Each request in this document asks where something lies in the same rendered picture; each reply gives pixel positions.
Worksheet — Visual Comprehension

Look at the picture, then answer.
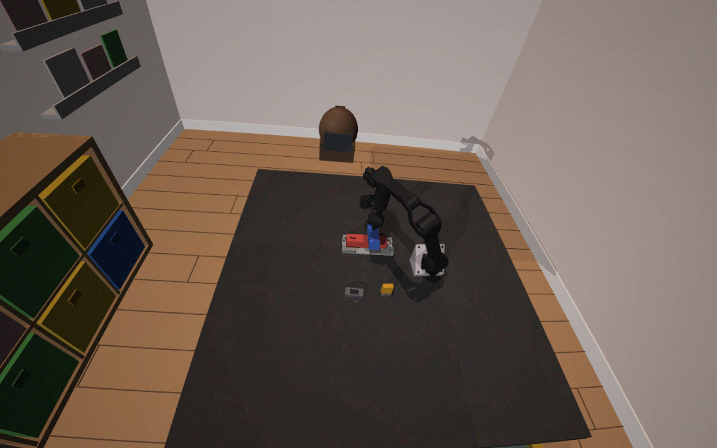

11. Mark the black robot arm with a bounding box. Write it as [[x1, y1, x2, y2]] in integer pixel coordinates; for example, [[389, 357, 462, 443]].
[[359, 166, 449, 277]]

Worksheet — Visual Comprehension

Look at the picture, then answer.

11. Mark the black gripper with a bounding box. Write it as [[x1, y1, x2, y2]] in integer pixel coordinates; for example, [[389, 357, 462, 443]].
[[367, 195, 390, 230]]

